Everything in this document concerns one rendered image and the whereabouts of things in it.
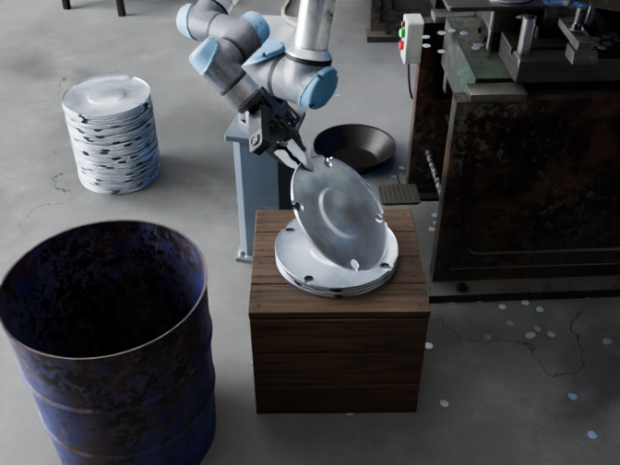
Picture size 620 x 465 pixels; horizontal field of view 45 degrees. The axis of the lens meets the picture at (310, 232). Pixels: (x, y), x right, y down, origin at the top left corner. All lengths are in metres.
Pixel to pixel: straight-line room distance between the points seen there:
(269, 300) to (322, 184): 0.29
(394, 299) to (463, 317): 0.52
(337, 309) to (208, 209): 0.99
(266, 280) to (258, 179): 0.47
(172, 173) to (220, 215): 0.31
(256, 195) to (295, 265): 0.48
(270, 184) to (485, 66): 0.66
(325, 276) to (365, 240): 0.13
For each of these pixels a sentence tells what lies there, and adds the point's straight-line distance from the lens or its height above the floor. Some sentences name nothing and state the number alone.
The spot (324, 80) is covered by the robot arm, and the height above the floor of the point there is 0.64.
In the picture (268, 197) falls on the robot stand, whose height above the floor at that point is 0.25.
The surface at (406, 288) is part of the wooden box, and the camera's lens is 1.71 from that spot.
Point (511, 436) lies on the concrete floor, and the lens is 1.92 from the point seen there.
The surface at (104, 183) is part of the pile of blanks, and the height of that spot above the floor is 0.05.
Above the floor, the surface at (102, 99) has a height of 0.31.
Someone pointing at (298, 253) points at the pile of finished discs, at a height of 0.38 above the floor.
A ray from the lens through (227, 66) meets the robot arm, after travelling 1.63.
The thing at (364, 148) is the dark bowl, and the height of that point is 0.01.
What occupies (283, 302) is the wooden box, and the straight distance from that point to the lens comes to 1.66.
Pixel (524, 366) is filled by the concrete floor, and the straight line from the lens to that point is 2.07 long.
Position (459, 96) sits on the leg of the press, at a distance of 1.90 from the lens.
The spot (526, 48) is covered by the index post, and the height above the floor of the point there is 0.72.
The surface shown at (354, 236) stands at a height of 0.45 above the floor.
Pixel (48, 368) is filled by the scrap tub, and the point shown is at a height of 0.44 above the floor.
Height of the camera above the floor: 1.50
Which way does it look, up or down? 38 degrees down
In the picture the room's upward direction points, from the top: straight up
